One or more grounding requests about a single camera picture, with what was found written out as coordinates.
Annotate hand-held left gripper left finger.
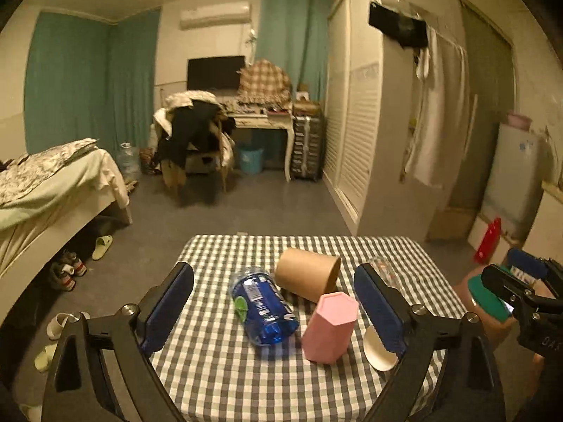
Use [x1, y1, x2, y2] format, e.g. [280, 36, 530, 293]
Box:
[42, 262, 195, 422]

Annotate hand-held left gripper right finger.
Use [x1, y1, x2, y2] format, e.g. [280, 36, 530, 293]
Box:
[353, 263, 506, 422]

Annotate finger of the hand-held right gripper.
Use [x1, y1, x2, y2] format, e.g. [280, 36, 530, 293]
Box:
[507, 248, 549, 280]
[480, 264, 536, 305]

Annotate clear glass cup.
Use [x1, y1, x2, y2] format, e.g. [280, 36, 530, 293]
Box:
[369, 256, 402, 293]

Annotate pink hexagonal cup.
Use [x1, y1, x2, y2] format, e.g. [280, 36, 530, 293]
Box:
[301, 292, 359, 365]

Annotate brown paper cup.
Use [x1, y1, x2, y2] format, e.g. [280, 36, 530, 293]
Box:
[275, 247, 342, 304]

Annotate green lid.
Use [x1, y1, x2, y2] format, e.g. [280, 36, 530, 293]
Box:
[467, 275, 513, 321]

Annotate red bag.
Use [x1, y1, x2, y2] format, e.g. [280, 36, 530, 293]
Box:
[474, 217, 502, 264]

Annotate brown stool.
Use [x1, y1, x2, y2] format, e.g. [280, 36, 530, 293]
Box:
[455, 273, 517, 349]

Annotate checkered tablecloth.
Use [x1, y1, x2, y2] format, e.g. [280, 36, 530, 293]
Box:
[147, 234, 469, 422]

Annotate flat cardboard box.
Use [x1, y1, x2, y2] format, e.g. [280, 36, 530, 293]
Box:
[429, 209, 478, 242]

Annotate white refrigerator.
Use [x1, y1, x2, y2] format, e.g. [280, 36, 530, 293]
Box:
[481, 121, 552, 242]

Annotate green slipper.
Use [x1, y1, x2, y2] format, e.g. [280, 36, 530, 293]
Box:
[34, 343, 59, 372]
[91, 235, 114, 261]

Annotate blue plastic bottle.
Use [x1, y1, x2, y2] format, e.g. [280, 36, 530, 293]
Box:
[229, 266, 301, 347]

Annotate grey sneaker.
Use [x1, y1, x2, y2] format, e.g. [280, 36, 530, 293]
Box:
[62, 250, 88, 277]
[48, 264, 76, 292]

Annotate white slipper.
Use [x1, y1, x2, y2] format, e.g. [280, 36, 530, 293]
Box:
[46, 312, 91, 340]

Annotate pink basin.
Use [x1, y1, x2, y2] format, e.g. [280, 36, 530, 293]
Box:
[506, 112, 534, 129]

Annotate clear water jug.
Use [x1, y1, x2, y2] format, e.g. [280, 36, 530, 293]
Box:
[118, 142, 140, 179]

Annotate bed with white sheet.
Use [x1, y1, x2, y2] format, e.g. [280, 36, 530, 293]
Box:
[0, 138, 133, 330]

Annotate teal bucket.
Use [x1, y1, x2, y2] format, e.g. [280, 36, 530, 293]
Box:
[238, 146, 265, 173]

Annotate white hanging garment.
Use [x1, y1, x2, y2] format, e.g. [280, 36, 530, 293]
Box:
[402, 26, 467, 190]

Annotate grey door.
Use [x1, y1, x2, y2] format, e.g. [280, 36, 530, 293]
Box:
[449, 0, 515, 212]

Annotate chair piled with clothes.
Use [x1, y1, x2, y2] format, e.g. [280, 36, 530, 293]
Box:
[152, 90, 236, 207]

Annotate floral blanket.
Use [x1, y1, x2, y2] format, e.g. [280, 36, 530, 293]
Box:
[0, 138, 98, 208]

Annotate white wardrobe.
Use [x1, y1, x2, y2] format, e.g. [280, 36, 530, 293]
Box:
[323, 0, 468, 236]

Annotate white desk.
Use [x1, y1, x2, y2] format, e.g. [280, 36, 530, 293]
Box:
[222, 110, 295, 182]

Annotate brown box on suitcase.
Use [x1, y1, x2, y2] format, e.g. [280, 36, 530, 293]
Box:
[292, 100, 322, 117]

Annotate black television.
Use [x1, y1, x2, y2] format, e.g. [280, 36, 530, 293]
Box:
[187, 56, 246, 91]

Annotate plaid cloth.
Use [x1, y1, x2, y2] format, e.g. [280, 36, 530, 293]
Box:
[238, 58, 293, 103]

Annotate wide teal curtain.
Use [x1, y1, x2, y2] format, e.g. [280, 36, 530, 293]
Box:
[24, 9, 161, 155]

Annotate black hanging cloth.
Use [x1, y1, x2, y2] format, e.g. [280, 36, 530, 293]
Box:
[368, 2, 429, 49]

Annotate white air conditioner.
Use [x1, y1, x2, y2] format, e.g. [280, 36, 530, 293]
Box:
[179, 2, 251, 31]

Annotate narrow teal curtain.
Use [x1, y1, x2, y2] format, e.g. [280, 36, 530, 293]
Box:
[255, 0, 331, 103]

